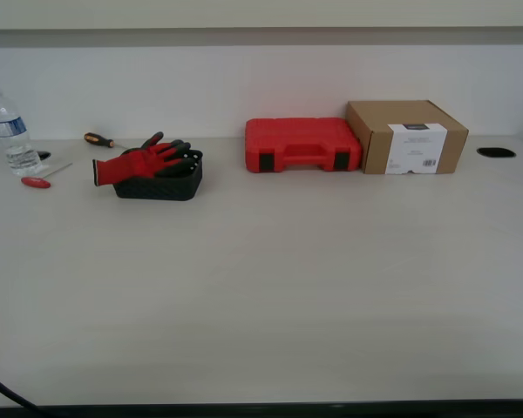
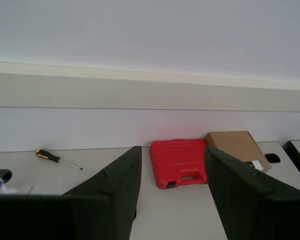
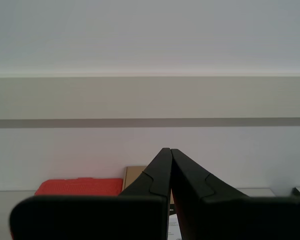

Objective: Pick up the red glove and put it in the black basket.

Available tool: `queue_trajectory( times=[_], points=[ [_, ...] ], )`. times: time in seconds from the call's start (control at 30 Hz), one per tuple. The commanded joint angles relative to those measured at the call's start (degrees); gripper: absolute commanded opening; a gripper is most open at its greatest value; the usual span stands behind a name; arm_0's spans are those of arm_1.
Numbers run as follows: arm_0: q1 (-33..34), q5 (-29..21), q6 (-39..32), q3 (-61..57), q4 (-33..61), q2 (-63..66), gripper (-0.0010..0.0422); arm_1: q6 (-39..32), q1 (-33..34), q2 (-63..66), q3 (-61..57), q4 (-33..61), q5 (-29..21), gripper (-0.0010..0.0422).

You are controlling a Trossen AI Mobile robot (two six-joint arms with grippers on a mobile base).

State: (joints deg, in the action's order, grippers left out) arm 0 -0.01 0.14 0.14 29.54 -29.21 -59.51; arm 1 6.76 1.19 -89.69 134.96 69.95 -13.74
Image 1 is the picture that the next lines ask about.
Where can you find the black perforated plastic basket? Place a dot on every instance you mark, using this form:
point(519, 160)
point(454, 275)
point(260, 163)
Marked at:
point(157, 189)

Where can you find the red and black work glove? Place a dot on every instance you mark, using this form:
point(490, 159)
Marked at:
point(126, 167)

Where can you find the red plastic tool case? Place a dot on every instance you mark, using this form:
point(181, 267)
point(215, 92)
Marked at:
point(300, 135)

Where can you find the brown cardboard box white label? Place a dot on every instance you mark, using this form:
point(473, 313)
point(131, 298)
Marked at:
point(377, 148)

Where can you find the orange and black screwdriver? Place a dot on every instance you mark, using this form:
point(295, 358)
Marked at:
point(97, 139)

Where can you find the large black table grommet hole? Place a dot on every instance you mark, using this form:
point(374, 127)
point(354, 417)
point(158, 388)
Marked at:
point(496, 152)

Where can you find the clear plastic water bottle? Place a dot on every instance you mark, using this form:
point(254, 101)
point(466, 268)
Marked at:
point(13, 139)

